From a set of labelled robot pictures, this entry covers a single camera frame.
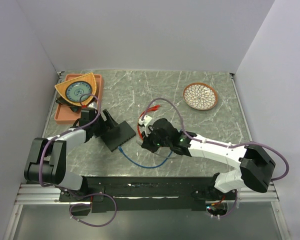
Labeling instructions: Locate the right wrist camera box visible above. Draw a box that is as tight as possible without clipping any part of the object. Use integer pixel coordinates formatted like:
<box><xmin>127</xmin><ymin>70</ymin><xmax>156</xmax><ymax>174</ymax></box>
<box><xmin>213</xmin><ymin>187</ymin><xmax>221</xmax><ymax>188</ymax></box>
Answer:
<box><xmin>138</xmin><ymin>115</ymin><xmax>153</xmax><ymax>128</ymax></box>

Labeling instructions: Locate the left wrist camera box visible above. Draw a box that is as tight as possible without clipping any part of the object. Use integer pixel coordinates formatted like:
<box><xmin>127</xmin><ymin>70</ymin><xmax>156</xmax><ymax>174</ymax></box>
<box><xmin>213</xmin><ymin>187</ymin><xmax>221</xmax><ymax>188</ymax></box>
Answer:
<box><xmin>81</xmin><ymin>101</ymin><xmax>98</xmax><ymax>110</ymax></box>

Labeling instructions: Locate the pink plastic tray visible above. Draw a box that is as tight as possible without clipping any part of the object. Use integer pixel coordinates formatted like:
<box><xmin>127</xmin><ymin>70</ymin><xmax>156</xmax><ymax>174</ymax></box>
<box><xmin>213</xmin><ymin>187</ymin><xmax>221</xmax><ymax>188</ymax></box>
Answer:
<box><xmin>54</xmin><ymin>73</ymin><xmax>104</xmax><ymax>124</ymax></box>

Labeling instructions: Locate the dark dish under basket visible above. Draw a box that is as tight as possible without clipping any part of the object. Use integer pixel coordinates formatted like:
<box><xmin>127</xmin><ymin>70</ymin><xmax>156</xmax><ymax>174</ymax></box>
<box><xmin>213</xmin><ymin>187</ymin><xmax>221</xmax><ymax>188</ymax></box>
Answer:
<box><xmin>55</xmin><ymin>93</ymin><xmax>80</xmax><ymax>113</ymax></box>

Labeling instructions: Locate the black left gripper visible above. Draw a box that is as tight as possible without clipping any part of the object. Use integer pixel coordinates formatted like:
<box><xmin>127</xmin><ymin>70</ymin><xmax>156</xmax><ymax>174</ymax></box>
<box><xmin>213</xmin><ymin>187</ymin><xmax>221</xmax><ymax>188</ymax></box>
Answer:
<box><xmin>91</xmin><ymin>109</ymin><xmax>119</xmax><ymax>138</ymax></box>

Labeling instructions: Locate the blue patterned round plate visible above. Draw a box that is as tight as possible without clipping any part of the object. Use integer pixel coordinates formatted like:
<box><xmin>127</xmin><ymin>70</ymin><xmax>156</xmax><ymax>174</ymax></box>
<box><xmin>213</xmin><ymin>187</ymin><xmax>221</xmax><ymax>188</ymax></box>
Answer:
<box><xmin>65</xmin><ymin>81</ymin><xmax>93</xmax><ymax>103</ymax></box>

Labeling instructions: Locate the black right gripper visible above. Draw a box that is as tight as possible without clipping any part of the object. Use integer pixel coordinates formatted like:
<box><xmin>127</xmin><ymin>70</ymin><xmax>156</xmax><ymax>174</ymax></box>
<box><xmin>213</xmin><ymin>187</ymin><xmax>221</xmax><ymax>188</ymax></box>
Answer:
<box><xmin>141</xmin><ymin>126</ymin><xmax>172</xmax><ymax>154</ymax></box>

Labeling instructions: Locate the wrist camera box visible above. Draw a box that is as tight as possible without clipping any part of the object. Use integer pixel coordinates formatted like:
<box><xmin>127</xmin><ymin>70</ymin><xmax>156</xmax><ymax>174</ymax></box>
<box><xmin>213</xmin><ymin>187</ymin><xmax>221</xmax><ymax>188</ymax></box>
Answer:
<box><xmin>81</xmin><ymin>101</ymin><xmax>98</xmax><ymax>110</ymax></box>
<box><xmin>138</xmin><ymin>115</ymin><xmax>153</xmax><ymax>128</ymax></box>

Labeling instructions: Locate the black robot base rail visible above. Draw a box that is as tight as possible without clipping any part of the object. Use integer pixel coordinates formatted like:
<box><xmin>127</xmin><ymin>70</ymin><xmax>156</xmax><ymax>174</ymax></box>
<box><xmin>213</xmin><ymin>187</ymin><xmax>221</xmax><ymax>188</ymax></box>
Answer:
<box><xmin>59</xmin><ymin>176</ymin><xmax>236</xmax><ymax>213</ymax></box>

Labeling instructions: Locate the woven triangular basket plate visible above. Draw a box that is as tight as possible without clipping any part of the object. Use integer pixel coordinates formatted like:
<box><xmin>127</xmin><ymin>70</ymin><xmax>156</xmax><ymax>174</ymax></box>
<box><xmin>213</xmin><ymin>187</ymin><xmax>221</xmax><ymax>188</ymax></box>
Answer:
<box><xmin>54</xmin><ymin>72</ymin><xmax>97</xmax><ymax>107</ymax></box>

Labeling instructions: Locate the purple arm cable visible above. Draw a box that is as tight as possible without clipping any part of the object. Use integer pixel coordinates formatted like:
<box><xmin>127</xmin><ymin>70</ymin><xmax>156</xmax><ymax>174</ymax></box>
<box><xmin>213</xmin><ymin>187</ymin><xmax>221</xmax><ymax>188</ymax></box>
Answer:
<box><xmin>142</xmin><ymin>98</ymin><xmax>290</xmax><ymax>182</ymax></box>
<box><xmin>38</xmin><ymin>93</ymin><xmax>102</xmax><ymax>188</ymax></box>

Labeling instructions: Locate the black network switch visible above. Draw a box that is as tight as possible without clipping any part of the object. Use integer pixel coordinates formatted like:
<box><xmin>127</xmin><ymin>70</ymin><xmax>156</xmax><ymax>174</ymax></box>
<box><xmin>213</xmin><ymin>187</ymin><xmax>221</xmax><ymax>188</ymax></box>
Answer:
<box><xmin>101</xmin><ymin>121</ymin><xmax>136</xmax><ymax>152</ymax></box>

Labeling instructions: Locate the floral patterned plate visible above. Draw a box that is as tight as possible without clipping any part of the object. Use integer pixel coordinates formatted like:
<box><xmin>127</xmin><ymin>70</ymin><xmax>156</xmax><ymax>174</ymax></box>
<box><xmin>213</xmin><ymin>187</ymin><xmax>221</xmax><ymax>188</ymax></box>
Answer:
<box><xmin>183</xmin><ymin>82</ymin><xmax>218</xmax><ymax>111</ymax></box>

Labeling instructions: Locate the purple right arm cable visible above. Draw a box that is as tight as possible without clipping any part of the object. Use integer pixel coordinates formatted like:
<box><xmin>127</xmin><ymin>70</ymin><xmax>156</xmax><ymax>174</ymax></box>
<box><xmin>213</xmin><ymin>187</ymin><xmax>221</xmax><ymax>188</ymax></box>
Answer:
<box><xmin>142</xmin><ymin>98</ymin><xmax>290</xmax><ymax>182</ymax></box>

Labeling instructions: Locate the blue ethernet cable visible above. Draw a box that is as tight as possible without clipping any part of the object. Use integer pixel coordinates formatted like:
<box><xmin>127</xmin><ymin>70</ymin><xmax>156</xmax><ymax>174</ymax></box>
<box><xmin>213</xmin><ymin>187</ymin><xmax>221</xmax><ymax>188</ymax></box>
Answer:
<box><xmin>117</xmin><ymin>146</ymin><xmax>175</xmax><ymax>169</ymax></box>

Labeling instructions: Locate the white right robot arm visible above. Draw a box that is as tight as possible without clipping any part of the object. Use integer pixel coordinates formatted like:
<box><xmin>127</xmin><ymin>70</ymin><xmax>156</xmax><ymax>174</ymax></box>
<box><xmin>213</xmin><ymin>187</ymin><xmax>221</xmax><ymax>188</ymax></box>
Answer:
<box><xmin>138</xmin><ymin>116</ymin><xmax>276</xmax><ymax>200</ymax></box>

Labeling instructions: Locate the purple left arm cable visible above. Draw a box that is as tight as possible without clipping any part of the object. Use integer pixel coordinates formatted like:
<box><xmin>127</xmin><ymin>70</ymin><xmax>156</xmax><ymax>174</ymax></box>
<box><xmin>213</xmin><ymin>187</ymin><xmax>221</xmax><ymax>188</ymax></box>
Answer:
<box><xmin>38</xmin><ymin>93</ymin><xmax>102</xmax><ymax>188</ymax></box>

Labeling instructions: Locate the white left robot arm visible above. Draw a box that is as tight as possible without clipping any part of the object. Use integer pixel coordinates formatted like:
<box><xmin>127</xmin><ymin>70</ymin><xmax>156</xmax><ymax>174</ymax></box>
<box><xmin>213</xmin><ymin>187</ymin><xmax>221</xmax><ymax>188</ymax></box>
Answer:
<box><xmin>24</xmin><ymin>108</ymin><xmax>120</xmax><ymax>201</ymax></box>

